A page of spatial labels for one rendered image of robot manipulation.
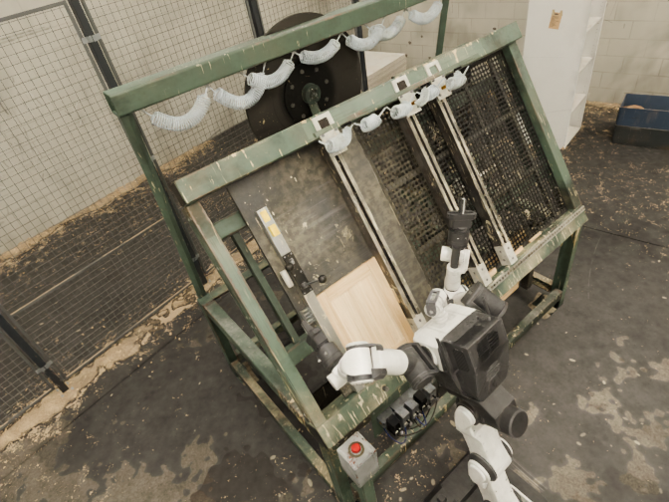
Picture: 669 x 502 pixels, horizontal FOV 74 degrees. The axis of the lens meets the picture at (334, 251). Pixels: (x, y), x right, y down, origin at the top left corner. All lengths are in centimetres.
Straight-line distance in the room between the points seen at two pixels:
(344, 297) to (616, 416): 193
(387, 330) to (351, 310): 23
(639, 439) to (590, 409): 27
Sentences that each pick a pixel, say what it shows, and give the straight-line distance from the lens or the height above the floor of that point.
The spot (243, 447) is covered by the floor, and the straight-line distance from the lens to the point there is 323.
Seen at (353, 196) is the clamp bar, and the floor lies 159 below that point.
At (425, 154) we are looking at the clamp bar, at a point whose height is 159.
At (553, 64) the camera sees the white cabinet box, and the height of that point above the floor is 94.
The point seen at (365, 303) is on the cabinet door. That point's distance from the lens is 215.
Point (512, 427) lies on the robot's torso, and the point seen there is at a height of 105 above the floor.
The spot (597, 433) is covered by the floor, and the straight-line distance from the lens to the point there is 324.
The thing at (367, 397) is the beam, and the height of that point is 87.
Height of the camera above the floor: 271
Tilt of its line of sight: 39 degrees down
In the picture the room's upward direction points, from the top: 11 degrees counter-clockwise
